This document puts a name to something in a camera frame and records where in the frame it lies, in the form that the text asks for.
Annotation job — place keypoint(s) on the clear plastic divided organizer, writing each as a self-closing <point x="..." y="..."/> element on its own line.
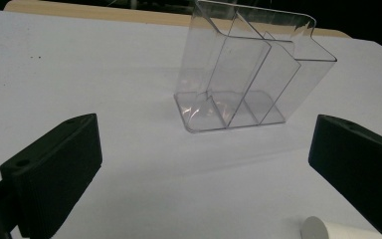
<point x="245" y="73"/>

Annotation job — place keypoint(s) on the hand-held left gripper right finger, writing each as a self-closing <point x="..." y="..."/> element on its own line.
<point x="358" y="166"/>

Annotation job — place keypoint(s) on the white paper roll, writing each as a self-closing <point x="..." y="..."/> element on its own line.
<point x="331" y="229"/>

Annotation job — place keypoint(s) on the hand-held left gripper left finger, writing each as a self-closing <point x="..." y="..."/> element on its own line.
<point x="54" y="172"/>

